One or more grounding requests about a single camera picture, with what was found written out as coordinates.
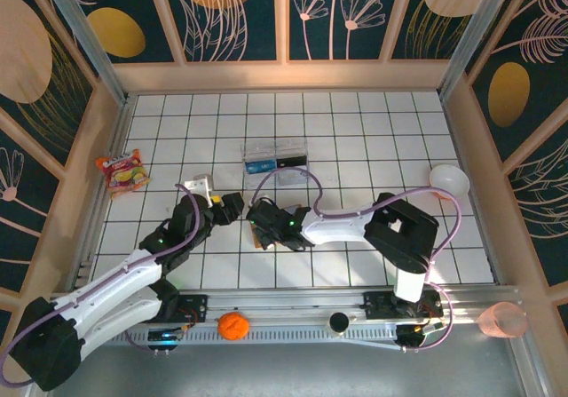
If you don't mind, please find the blue credit card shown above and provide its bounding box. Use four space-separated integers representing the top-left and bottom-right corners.
244 159 277 176

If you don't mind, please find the black credit card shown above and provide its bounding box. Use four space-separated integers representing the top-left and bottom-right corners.
275 155 309 170

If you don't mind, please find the clear plastic tray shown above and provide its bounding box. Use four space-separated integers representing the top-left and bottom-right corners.
241 138 310 188

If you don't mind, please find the red instant noodle packet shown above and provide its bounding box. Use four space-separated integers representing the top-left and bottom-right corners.
95 147 153 201

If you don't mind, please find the orange ball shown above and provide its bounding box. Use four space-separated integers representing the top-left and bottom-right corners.
216 311 250 342

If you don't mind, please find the black round knob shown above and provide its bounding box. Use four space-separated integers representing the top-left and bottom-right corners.
327 311 352 337

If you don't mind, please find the white bowl with orange outside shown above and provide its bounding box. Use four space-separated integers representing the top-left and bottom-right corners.
428 164 471 201

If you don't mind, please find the pink translucent cup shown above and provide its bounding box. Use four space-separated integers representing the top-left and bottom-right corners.
477 301 530 340

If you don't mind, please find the aluminium mounting rail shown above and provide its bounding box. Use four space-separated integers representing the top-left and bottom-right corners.
43 284 521 327

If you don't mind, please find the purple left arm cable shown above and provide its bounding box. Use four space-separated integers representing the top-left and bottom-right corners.
0 183 199 389

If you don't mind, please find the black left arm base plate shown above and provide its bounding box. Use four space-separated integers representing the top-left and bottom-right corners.
127 293 209 325

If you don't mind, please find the perforated grey cable duct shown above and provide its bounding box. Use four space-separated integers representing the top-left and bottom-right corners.
61 325 400 350

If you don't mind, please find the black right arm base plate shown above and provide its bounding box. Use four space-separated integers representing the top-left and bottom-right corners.
362 290 445 321

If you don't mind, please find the aluminium frame post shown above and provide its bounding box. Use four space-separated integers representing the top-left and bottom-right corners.
35 0 130 105
437 0 521 101

